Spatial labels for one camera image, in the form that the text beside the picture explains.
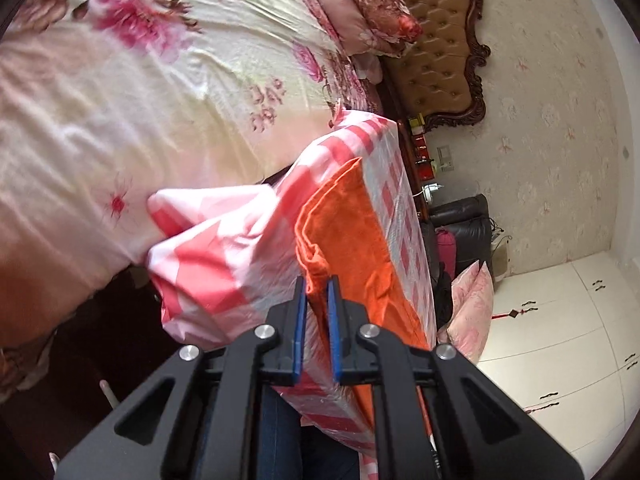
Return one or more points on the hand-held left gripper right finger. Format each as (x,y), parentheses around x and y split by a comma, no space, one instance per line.
(334,337)

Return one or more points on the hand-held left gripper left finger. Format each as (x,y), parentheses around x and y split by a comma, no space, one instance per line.
(299,332)

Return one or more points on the orange towel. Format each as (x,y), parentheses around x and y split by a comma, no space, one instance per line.
(350,240)

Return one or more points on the pink checkered plastic tablecloth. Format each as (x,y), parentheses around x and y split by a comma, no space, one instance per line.
(225,260)

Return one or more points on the person's blue jeans legs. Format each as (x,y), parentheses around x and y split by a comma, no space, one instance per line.
(280,440)

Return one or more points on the maroon bolster cushion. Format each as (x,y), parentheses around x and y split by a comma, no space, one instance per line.
(445,250)

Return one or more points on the pink floral pillow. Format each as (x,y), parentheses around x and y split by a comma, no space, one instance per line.
(472,305)

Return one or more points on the black leather armchair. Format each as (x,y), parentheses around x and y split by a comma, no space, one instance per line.
(465,230)

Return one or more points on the white round charger device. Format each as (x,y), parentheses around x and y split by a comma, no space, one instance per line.
(431,191)

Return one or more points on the red knot ornament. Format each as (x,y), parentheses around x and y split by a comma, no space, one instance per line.
(510,314)

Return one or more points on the red box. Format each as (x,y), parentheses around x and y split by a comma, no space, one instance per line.
(419,143)
(424,167)

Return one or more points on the dark wooden nightstand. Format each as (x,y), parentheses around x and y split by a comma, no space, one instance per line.
(402,140)

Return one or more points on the white wardrobe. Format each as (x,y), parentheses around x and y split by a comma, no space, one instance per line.
(550,335)

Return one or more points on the yellow box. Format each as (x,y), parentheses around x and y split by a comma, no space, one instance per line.
(416,123)

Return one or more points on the floral bedsheet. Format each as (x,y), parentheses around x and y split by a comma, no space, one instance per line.
(125,85)

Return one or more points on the tufted leather headboard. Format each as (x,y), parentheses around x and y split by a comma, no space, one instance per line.
(440,35)

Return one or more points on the floral pillows at headboard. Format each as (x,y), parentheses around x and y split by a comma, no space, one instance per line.
(370,5)

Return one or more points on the wall socket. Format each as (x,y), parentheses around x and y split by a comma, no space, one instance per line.
(445,159)

